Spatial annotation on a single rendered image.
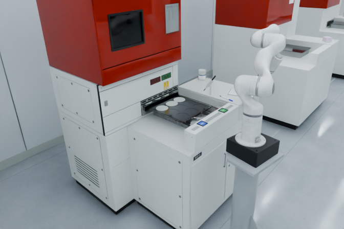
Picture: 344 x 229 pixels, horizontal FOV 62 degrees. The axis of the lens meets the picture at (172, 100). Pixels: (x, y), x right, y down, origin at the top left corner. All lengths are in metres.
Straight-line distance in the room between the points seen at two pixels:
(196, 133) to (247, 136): 0.32
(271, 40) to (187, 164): 0.97
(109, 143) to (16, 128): 1.53
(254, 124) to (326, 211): 1.37
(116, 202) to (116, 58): 1.23
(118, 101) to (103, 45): 0.46
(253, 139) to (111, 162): 1.10
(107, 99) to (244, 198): 1.16
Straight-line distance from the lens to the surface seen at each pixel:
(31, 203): 3.08
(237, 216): 2.26
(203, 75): 2.72
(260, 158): 1.85
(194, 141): 1.90
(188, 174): 2.00
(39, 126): 3.64
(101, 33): 1.90
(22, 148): 3.67
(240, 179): 2.03
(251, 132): 1.84
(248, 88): 1.74
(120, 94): 2.15
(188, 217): 2.26
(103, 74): 1.96
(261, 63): 1.84
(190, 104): 2.41
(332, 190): 3.21
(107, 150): 2.26
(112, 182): 2.44
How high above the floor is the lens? 1.93
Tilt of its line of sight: 24 degrees down
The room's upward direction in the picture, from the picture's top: 1 degrees counter-clockwise
